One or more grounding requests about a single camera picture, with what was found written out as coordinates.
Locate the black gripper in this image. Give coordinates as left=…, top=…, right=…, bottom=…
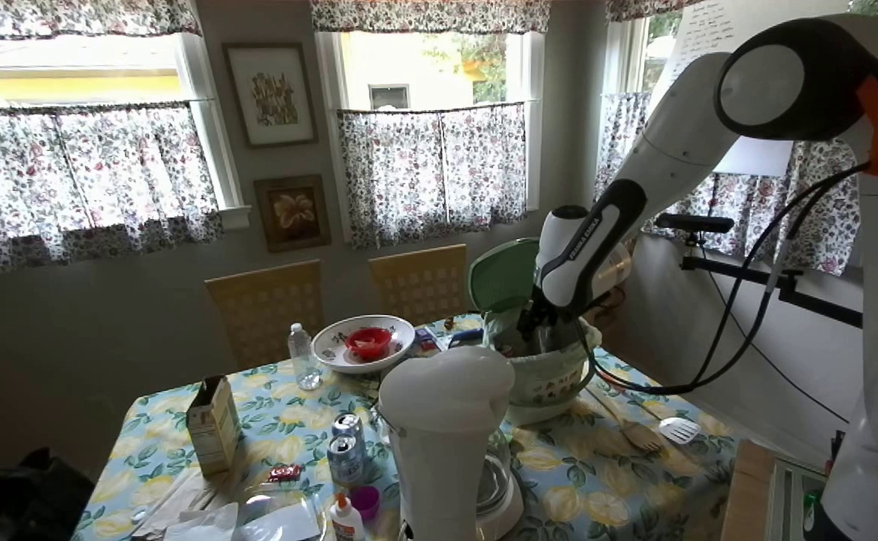
left=514, top=293, right=589, bottom=353

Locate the small blue white can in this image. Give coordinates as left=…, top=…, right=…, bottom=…
left=324, top=410, right=374, bottom=489

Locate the small blue packet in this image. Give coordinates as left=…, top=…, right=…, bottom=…
left=411, top=322, right=441, bottom=358

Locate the wooden spoon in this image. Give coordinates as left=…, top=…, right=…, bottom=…
left=586, top=380, right=667, bottom=457

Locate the lemon print tablecloth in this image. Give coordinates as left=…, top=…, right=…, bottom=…
left=73, top=312, right=739, bottom=541

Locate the small white round object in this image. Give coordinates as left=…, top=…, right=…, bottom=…
left=656, top=413, right=707, bottom=451

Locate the red item in plate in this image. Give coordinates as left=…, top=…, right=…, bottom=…
left=344, top=324, right=398, bottom=364

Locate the floral cafe curtain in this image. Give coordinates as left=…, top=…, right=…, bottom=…
left=595, top=87, right=867, bottom=280
left=0, top=98, right=226, bottom=273
left=336, top=98, right=532, bottom=248

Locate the clear plastic bottle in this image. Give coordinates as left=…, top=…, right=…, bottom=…
left=286, top=319, right=324, bottom=393

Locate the purple cup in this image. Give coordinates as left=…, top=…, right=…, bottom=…
left=349, top=483, right=386, bottom=525

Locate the dark framed picture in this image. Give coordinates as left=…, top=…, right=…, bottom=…
left=251, top=171, right=334, bottom=256

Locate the white glue bottle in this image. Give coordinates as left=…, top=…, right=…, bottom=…
left=328, top=489, right=370, bottom=541

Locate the white framed window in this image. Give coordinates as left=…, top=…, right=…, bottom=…
left=0, top=26, right=251, bottom=233
left=312, top=26, right=547, bottom=220

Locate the small red item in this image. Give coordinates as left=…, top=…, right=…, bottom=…
left=265, top=460, right=307, bottom=483

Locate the floral curtain valance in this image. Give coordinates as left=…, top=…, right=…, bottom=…
left=307, top=0, right=557, bottom=37
left=605, top=0, right=703, bottom=23
left=0, top=0, right=206, bottom=40

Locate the clear plastic bag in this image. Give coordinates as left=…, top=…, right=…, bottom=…
left=153, top=486, right=324, bottom=541

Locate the beige carton box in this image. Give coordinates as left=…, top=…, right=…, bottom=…
left=184, top=372, right=251, bottom=481

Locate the light framed picture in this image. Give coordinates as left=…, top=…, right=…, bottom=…
left=219, top=40, right=322, bottom=153

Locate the black bag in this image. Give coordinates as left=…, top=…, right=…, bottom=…
left=0, top=445, right=98, bottom=541

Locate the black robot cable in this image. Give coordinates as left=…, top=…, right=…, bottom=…
left=581, top=156, right=874, bottom=399

